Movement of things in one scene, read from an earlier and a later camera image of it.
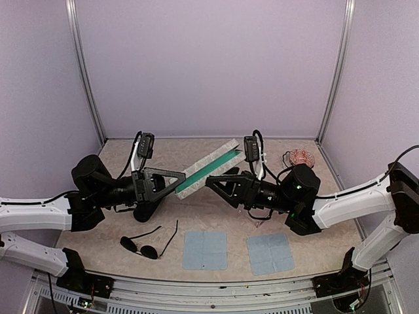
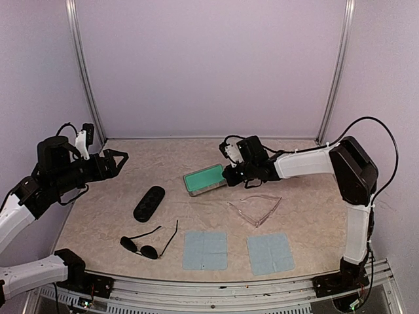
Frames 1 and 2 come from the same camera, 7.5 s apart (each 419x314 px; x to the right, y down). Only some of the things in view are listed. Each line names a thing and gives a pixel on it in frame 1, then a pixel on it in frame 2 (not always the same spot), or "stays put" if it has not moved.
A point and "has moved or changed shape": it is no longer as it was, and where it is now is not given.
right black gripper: (246, 188) → (232, 180)
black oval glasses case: (145, 210) stays put
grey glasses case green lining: (220, 160) has moved or changed shape
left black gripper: (143, 180) → (101, 174)
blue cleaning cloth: (205, 250) stays put
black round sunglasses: (146, 250) stays put
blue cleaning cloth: (270, 254) stays put
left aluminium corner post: (71, 5) stays put
